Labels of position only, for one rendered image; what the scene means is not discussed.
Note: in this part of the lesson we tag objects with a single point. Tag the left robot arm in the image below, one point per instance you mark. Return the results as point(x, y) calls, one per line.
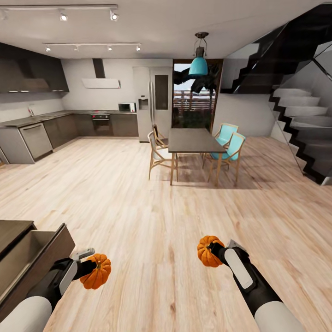
point(33, 313)

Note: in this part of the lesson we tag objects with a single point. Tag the pumpkin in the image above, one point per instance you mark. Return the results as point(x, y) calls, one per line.
point(204, 252)
point(99, 276)

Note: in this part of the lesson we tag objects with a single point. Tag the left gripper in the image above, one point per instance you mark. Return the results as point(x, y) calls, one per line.
point(85, 268)

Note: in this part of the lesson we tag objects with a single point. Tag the range hood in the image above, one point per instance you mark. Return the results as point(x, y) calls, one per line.
point(100, 81)

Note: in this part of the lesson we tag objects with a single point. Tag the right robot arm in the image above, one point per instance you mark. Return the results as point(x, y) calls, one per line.
point(268, 310)

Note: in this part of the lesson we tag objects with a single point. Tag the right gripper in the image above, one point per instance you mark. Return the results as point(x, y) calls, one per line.
point(217, 249)

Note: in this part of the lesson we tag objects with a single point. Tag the stairs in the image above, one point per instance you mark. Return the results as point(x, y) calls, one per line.
point(282, 64)

